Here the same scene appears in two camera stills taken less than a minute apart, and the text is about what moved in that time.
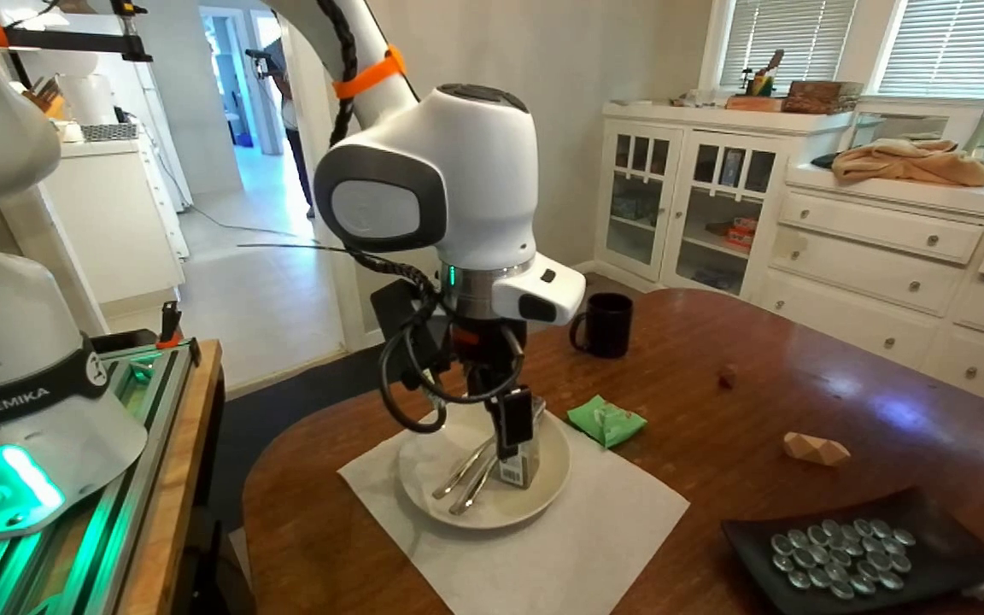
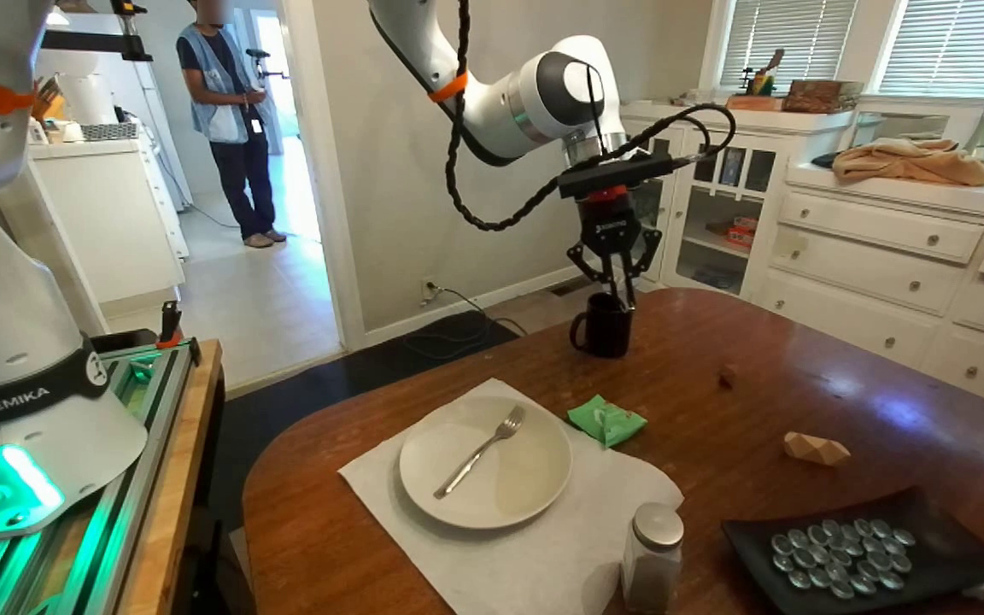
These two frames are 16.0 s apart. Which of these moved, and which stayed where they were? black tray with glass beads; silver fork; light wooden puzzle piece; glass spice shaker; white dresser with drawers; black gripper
Moved: glass spice shaker; black gripper
Stayed: white dresser with drawers; black tray with glass beads; light wooden puzzle piece; silver fork
